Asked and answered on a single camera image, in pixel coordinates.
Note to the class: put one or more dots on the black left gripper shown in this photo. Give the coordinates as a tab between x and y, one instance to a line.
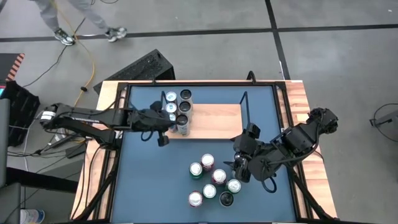
149	119

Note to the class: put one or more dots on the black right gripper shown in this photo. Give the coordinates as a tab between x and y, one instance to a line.
245	155

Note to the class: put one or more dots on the dark-topped cans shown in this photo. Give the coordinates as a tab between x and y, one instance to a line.
185	94
182	120
226	199

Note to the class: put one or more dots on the white Celsius can black lid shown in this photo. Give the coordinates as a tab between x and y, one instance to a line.
184	106

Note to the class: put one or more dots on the red Coca-Cola can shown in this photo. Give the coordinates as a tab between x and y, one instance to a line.
195	199
219	176
207	160

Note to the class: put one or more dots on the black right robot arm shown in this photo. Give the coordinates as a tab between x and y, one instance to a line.
298	140

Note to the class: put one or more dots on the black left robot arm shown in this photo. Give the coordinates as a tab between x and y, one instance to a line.
93	116

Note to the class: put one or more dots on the green Sprite can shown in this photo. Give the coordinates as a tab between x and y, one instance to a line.
234	185
209	190
196	169

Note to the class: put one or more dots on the black computer case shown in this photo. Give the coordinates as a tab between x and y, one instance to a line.
140	67

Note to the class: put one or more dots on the blue table mat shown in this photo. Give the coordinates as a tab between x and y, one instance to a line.
149	186

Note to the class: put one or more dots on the black power brick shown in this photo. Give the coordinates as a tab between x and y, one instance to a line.
76	151

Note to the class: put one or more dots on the black bench beam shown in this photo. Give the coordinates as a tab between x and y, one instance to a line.
40	180

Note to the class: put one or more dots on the black crate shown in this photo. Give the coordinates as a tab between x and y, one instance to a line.
21	112

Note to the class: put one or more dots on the grey stand leg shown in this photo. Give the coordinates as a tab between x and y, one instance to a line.
385	119

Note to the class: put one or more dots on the person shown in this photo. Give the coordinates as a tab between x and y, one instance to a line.
46	12

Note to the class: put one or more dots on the grey cabinet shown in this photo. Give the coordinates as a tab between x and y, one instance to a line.
3	140

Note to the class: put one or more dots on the white blue container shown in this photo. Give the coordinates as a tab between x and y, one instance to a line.
31	216

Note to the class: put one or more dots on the black orange striped mat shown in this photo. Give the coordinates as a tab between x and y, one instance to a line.
7	65

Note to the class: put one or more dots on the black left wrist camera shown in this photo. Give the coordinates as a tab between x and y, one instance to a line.
156	105

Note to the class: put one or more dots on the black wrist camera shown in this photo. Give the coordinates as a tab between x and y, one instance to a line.
253	130
156	105

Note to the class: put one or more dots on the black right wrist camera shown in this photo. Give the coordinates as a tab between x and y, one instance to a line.
253	130

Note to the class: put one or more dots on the black metal table frame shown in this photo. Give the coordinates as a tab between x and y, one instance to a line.
233	83

